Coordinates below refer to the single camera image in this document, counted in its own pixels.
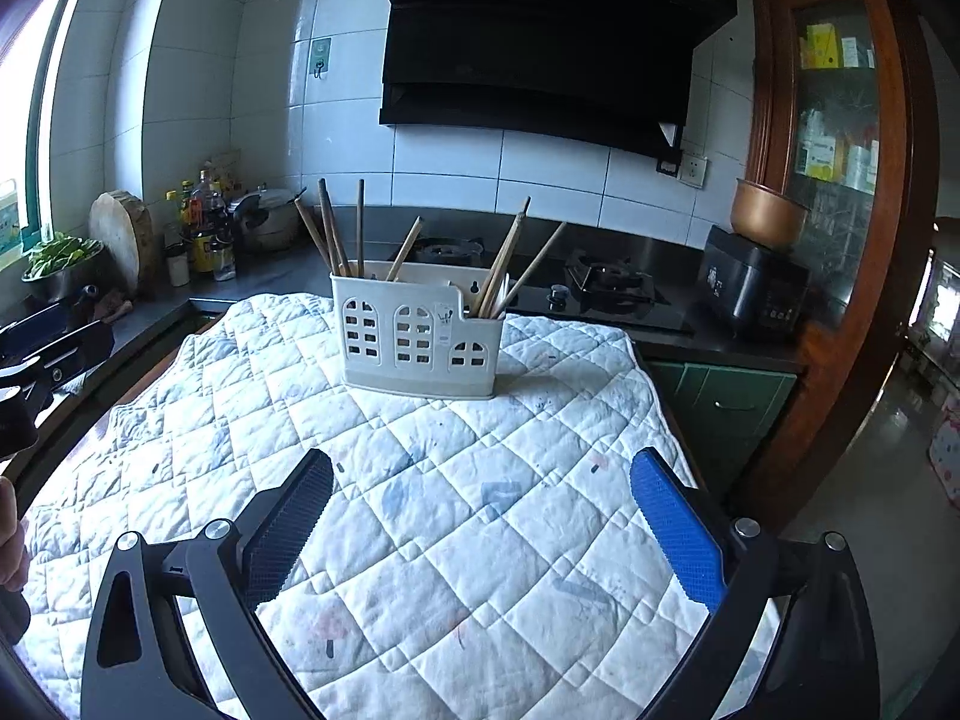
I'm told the window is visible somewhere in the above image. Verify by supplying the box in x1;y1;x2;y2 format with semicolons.
0;0;102;263

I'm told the white plastic chopstick holder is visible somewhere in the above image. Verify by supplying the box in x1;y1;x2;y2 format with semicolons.
330;270;505;400

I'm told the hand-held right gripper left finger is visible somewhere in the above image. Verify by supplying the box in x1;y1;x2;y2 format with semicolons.
79;447;336;720

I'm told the steel cooking pot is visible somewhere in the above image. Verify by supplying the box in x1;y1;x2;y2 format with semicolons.
231;186;302;253

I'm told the black power plug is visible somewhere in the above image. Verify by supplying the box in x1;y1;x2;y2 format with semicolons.
655;120;686;175

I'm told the wooden glass-door cabinet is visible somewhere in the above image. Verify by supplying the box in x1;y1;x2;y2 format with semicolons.
746;0;938;533

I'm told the black range hood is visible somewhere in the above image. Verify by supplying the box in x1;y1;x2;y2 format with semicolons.
365;0;740;160

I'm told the steel bowl of greens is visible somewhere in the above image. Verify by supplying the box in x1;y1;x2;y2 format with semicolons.
21;235;107;302

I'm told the black gas stove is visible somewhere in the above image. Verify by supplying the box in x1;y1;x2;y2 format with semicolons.
390;235;695;335

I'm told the cluster of condiment bottles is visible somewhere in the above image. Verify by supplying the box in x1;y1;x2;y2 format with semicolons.
163;157;242;284

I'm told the copper inner pot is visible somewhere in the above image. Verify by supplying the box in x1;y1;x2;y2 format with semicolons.
731;178;813;252

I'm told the green cabinet door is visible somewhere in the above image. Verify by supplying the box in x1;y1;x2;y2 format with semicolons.
645;358;797;496

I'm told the round wooden cutting board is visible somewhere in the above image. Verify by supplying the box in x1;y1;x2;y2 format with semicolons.
88;190;156;295

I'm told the black rice cooker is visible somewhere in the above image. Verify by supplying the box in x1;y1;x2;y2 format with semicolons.
697;225;812;342

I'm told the white quilted cloth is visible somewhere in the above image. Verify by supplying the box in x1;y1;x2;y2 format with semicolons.
15;292;781;720

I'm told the bunch of wooden chopsticks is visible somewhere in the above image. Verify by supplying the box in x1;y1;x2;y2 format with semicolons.
294;178;569;320

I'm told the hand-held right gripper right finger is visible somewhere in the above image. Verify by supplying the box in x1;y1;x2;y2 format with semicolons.
628;447;880;720

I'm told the person's left hand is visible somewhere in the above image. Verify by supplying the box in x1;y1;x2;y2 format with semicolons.
0;477;32;593

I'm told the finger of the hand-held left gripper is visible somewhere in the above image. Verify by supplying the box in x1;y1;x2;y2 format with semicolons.
0;300;103;361
0;319;118;400

